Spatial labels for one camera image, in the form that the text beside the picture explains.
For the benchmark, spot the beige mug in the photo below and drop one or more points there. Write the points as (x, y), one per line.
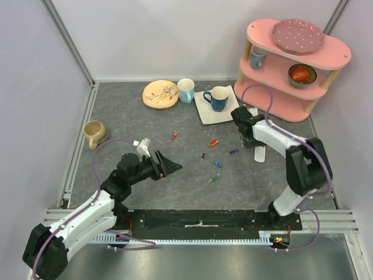
(96, 133)

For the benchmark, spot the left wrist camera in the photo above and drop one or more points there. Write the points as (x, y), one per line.
(142, 147)

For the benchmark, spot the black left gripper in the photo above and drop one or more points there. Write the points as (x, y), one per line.
(165, 167)

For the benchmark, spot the slotted cable duct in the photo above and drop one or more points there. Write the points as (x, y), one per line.
(259, 239)

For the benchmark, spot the beige floral plate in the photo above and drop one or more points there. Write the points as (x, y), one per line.
(160, 94)

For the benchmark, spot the white remote control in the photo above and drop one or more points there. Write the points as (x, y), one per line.
(259, 154)

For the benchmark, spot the pink three-tier shelf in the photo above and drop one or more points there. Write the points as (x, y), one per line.
(287, 66)

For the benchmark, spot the blue grey mug on shelf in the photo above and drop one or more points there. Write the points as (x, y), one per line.
(257, 57)

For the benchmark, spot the dark blue mug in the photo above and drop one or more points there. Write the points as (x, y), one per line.
(217, 97)

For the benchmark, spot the purple dotted plate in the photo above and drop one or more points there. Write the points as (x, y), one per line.
(297, 37)

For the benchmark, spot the light blue mug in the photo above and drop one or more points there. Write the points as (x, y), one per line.
(186, 89)

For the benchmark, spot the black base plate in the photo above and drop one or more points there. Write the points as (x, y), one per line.
(147, 219)

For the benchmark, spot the white square plate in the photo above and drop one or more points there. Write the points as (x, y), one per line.
(206, 113)

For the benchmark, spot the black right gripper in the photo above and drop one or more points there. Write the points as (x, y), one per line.
(238, 115)

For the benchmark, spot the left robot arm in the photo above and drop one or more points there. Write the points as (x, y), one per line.
(50, 248)

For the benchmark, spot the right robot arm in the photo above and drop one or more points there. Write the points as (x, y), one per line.
(307, 165)

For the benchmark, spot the aluminium frame rail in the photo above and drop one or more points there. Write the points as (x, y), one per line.
(68, 40)

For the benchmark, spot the red orange battery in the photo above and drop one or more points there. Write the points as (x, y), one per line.
(212, 142)

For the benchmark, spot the blue battery lower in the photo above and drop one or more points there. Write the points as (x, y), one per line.
(217, 164)

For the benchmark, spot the dark patterned bowl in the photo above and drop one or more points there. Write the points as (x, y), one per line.
(312, 76)

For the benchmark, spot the red cup in bowl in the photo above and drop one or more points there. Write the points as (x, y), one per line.
(300, 74)

